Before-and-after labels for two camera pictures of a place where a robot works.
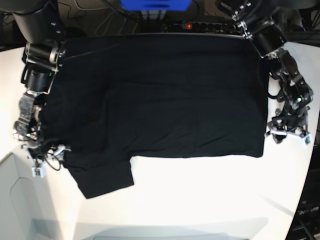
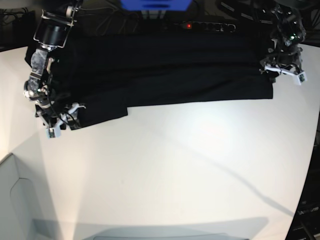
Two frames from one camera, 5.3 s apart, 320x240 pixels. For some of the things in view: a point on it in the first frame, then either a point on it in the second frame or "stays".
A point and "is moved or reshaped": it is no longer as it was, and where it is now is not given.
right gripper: x=295 y=119 -> x=294 y=59
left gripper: x=38 y=149 -> x=49 y=107
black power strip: x=202 y=26 stays
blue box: x=156 y=5 stays
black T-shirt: x=116 y=97 is moved or reshaped
